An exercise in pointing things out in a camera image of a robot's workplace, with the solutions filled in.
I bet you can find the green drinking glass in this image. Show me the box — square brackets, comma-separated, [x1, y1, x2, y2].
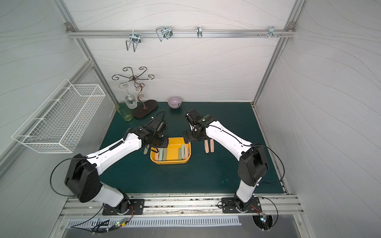
[116, 102, 133, 122]

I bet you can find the white wire basket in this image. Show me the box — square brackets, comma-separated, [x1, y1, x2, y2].
[12, 79, 105, 154]

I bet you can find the metal hook clip right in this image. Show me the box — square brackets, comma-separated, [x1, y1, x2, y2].
[258, 26, 284, 38]

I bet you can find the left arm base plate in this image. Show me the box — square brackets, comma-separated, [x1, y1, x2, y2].
[102, 199, 145, 216]

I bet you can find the metal hook clip middle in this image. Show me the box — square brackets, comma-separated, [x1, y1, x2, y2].
[155, 26, 173, 42]

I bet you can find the clear wine glass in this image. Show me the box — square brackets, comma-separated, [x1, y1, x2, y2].
[119, 82, 138, 109]

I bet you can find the lilac ceramic bowl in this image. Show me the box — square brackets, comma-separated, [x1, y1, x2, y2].
[167, 96, 182, 109]

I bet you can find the small metal hook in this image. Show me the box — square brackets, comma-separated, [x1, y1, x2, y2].
[196, 26, 202, 39]

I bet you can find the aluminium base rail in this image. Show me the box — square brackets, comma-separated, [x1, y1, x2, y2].
[59, 193, 304, 219]

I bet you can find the metal hook clip left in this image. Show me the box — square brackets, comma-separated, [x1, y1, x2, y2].
[126, 32, 141, 52]

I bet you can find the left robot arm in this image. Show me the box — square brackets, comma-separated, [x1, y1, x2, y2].
[64, 118, 169, 215]

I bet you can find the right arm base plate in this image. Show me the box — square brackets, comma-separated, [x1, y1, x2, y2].
[217, 197, 262, 214]

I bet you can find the metal hook clip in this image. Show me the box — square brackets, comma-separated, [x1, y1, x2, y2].
[258, 26, 284, 38]
[126, 32, 141, 52]
[155, 26, 173, 42]

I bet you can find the bronze scroll cup stand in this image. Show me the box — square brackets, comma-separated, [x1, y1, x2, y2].
[112, 66, 158, 119]

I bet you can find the white vent grille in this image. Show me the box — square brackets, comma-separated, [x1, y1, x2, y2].
[67, 216, 242, 230]

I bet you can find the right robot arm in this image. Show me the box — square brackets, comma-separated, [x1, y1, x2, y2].
[184, 109, 268, 213]

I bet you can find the aluminium cross rail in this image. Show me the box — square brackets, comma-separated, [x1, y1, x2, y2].
[66, 28, 296, 39]

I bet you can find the yellow plastic storage box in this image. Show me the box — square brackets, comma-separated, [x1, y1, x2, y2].
[149, 137, 191, 165]

